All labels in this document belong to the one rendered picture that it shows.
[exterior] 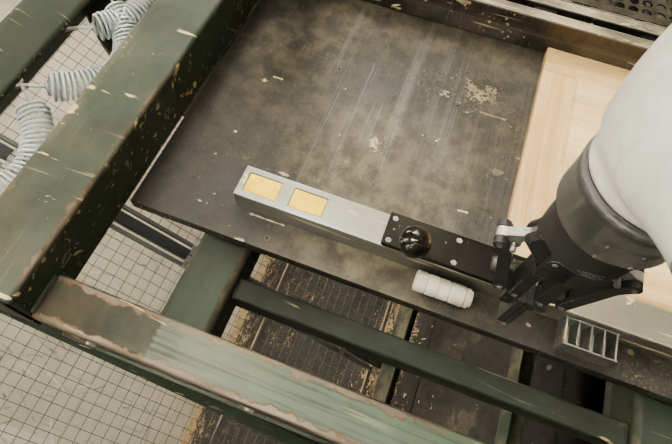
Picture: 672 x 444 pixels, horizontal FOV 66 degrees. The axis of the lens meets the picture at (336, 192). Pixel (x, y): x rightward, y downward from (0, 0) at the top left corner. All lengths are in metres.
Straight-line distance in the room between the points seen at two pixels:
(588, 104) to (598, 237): 0.62
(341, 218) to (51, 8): 0.89
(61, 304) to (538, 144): 0.72
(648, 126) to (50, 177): 0.67
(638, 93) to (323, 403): 0.47
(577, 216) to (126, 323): 0.52
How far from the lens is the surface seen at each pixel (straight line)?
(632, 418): 0.85
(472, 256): 0.72
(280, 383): 0.65
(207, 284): 0.78
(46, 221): 0.73
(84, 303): 0.73
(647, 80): 0.31
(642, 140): 0.30
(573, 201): 0.38
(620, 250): 0.38
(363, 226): 0.72
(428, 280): 0.72
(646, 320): 0.80
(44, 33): 1.34
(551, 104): 0.95
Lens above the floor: 1.85
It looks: 21 degrees down
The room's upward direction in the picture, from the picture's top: 55 degrees counter-clockwise
